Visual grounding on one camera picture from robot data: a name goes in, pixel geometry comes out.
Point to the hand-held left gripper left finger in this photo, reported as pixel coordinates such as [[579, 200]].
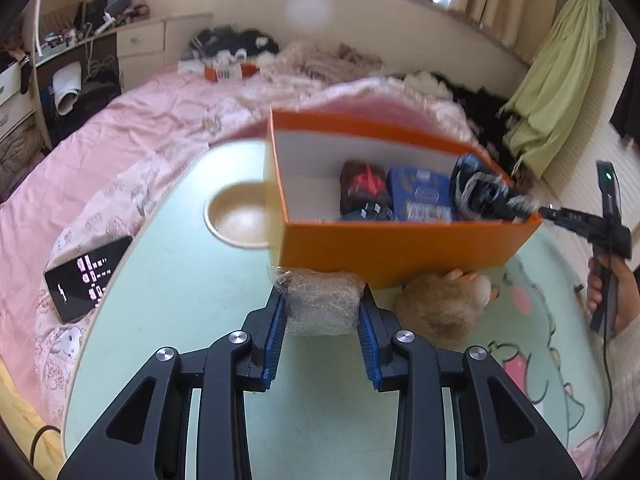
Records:
[[276, 335]]

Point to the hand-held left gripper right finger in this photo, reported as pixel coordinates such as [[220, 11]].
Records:
[[367, 345]]

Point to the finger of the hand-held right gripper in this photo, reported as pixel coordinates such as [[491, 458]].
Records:
[[530, 209]]

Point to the bag of pale fibre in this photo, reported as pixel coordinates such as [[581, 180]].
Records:
[[320, 300]]

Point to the dark blue silver toy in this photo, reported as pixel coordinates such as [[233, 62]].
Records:
[[477, 185]]

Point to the orange cardboard box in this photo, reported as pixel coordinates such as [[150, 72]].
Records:
[[400, 250]]

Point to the blue packet with barcode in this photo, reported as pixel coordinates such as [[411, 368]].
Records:
[[420, 192]]

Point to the black box with red emblem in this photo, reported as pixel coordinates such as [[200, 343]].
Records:
[[362, 185]]

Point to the person's right forearm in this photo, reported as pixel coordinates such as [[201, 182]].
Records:
[[625, 385]]

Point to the pale green cartoon desktop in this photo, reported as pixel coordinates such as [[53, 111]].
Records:
[[190, 280]]

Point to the person's right hand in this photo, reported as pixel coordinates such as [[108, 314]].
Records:
[[627, 295]]

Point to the brown plush toy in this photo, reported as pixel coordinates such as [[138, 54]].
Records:
[[440, 305]]

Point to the black garment heap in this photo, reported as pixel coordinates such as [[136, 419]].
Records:
[[480, 105]]

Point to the green hanging garment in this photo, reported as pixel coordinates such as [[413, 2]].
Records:
[[560, 90]]

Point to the white garment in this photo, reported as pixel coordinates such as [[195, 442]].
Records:
[[420, 80]]

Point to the black smartphone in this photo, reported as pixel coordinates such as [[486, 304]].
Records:
[[87, 277]]

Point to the beige fuzzy blanket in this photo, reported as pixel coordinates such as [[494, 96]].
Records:
[[325, 60]]

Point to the pink bedsheet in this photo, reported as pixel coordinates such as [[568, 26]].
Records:
[[125, 130]]

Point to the yellow cloth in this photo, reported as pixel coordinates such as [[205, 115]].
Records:
[[25, 420]]

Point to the small orange box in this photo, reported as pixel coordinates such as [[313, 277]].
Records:
[[227, 72]]

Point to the black clothes pile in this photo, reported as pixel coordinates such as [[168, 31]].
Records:
[[235, 42]]

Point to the white drawer cabinet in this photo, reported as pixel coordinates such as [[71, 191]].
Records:
[[150, 45]]

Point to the rolled white paper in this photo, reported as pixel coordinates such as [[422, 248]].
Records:
[[67, 87]]

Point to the white drawer unit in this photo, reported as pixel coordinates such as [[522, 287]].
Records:
[[12, 100]]

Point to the dark monitor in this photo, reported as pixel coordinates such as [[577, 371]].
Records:
[[96, 12]]

